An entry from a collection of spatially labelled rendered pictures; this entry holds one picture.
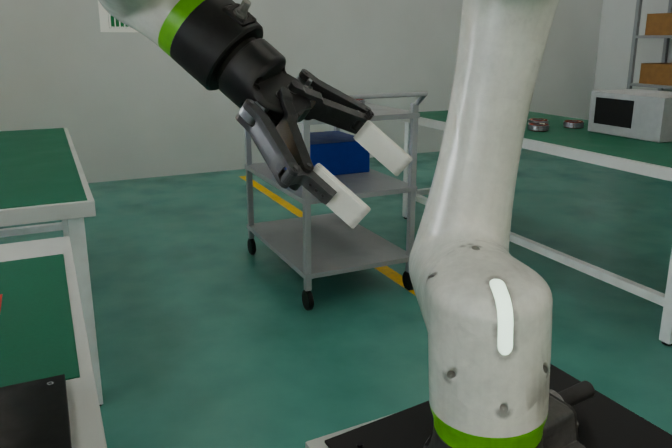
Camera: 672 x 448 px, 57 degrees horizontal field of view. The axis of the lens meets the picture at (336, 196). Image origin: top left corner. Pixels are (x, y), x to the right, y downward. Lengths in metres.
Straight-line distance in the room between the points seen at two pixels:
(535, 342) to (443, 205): 0.22
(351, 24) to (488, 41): 5.75
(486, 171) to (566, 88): 7.53
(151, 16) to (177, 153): 5.30
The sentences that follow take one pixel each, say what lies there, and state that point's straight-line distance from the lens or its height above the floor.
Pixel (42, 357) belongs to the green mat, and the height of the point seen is 0.75.
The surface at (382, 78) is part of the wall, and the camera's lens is 6.66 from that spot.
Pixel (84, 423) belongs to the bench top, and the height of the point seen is 0.75.
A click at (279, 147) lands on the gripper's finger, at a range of 0.60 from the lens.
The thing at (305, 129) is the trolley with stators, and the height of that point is 0.86.
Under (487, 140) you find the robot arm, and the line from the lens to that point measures 0.76.
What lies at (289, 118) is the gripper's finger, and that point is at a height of 1.17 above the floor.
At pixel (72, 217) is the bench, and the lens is 2.11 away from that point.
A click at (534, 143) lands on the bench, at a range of 3.27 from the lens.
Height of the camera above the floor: 1.25
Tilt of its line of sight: 14 degrees down
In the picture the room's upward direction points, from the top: straight up
